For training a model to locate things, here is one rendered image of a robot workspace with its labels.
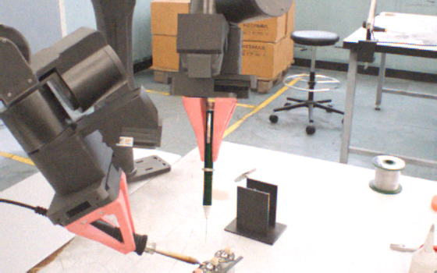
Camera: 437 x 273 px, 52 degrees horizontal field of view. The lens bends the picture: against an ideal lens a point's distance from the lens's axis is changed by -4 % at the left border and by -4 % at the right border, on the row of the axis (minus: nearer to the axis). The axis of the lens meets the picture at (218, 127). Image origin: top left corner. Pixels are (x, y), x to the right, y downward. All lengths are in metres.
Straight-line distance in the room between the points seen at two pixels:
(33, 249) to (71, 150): 0.31
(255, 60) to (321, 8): 1.20
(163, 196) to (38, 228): 0.22
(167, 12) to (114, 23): 3.47
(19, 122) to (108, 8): 0.34
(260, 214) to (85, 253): 0.26
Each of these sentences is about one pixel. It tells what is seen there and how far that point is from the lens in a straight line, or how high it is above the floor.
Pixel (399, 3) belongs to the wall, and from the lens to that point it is 4.77.
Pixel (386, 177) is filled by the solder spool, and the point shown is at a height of 0.78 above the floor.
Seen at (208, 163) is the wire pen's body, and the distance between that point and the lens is 0.54.
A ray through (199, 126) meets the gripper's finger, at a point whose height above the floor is 0.97.
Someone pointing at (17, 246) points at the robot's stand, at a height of 0.75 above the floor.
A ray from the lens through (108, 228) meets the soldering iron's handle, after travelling 0.53.
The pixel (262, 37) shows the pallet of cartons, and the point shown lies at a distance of 3.94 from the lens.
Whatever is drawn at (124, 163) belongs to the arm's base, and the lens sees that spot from 0.87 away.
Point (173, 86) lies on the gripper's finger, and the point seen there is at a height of 1.02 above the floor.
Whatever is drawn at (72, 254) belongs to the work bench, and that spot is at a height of 0.75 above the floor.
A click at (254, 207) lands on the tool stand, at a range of 0.70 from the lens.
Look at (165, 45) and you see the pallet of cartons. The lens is 4.29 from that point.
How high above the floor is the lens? 1.15
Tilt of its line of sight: 21 degrees down
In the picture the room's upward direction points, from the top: straight up
